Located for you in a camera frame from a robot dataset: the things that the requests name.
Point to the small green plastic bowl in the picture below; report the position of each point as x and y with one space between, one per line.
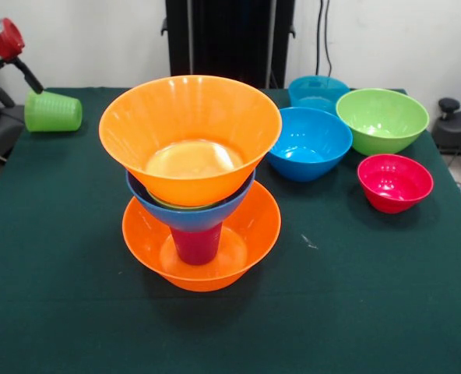
184 206

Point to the large orange plastic bowl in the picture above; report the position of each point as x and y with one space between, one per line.
257 233
184 113

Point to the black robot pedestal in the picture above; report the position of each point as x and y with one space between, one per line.
222 39

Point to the purple plastic cup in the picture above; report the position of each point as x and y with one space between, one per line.
195 249

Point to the green plastic cup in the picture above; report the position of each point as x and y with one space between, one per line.
53 113

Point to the blue plastic bowl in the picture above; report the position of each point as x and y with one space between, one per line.
191 220
312 144

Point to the dark green table cloth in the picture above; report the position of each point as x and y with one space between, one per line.
347 311

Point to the black stand base with knob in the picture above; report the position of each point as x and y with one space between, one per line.
460 128

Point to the large green plastic bowl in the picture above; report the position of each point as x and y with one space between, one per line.
382 113

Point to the small translucent blue bowl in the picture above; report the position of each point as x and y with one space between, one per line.
318 91

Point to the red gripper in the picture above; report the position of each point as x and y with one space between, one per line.
1 44

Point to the dark grey stand base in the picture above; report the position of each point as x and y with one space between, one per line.
2 132

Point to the small pink plastic bowl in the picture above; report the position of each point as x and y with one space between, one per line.
394 179

